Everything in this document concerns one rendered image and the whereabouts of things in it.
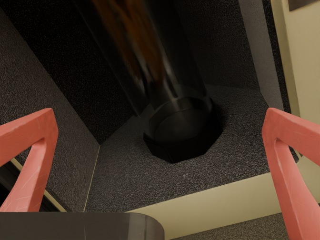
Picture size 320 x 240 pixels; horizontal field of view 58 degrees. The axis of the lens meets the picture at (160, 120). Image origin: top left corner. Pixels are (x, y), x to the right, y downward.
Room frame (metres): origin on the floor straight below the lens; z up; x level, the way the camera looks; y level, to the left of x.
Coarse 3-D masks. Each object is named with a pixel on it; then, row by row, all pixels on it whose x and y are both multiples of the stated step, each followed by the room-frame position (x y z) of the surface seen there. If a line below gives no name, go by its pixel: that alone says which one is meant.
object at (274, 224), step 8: (272, 216) 0.19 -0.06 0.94; (280, 216) 0.19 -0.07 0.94; (232, 224) 0.21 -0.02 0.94; (240, 224) 0.20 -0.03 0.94; (248, 224) 0.20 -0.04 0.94; (256, 224) 0.19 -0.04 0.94; (264, 224) 0.19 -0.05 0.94; (272, 224) 0.18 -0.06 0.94; (280, 224) 0.18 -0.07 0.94; (200, 232) 0.22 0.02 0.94; (208, 232) 0.21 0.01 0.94; (216, 232) 0.21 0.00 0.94; (224, 232) 0.20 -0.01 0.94; (232, 232) 0.20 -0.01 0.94; (240, 232) 0.19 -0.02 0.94; (248, 232) 0.19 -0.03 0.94; (256, 232) 0.18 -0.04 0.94; (264, 232) 0.18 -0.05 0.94; (272, 232) 0.18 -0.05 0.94; (280, 232) 0.17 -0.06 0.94
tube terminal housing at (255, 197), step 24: (288, 24) 0.18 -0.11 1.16; (312, 24) 0.18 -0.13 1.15; (288, 48) 0.21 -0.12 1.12; (312, 48) 0.18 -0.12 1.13; (288, 72) 0.21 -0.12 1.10; (312, 72) 0.18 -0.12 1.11; (288, 96) 0.21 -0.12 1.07; (312, 96) 0.18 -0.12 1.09; (312, 120) 0.18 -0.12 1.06; (312, 168) 0.18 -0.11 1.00; (216, 192) 0.21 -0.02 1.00; (240, 192) 0.20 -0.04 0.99; (264, 192) 0.19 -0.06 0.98; (312, 192) 0.18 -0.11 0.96; (168, 216) 0.22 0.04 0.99; (192, 216) 0.22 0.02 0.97; (216, 216) 0.21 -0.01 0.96; (240, 216) 0.20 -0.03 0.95; (264, 216) 0.20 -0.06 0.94
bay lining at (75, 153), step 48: (0, 0) 0.38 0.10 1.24; (48, 0) 0.40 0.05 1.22; (192, 0) 0.37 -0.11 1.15; (240, 0) 0.30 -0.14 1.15; (0, 48) 0.33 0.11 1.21; (48, 48) 0.39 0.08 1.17; (192, 48) 0.40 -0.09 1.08; (240, 48) 0.32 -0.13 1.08; (0, 96) 0.28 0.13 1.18; (48, 96) 0.35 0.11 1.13; (96, 96) 0.40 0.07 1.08; (96, 144) 0.37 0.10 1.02; (48, 192) 0.25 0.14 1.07
